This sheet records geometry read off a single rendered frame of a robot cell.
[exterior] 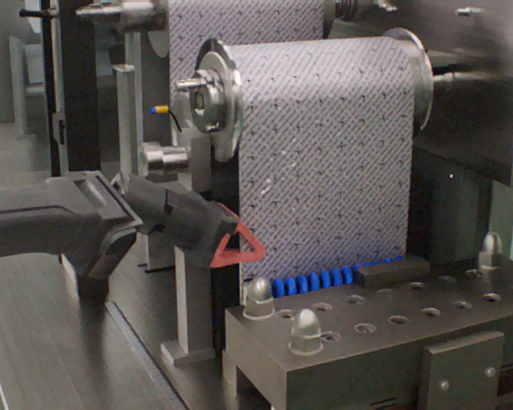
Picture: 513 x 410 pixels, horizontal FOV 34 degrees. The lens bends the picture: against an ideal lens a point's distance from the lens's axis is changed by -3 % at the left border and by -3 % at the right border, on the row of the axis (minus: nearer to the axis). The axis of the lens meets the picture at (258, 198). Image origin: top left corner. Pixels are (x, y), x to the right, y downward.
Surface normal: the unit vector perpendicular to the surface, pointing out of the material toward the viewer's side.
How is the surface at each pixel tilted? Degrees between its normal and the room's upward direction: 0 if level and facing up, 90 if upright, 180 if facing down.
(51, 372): 0
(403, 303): 0
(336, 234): 90
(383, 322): 0
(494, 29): 90
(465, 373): 90
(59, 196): 40
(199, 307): 90
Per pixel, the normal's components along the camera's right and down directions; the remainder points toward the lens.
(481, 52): -0.91, 0.13
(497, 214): 0.41, 0.30
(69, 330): 0.00, -0.95
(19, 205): 0.63, -0.70
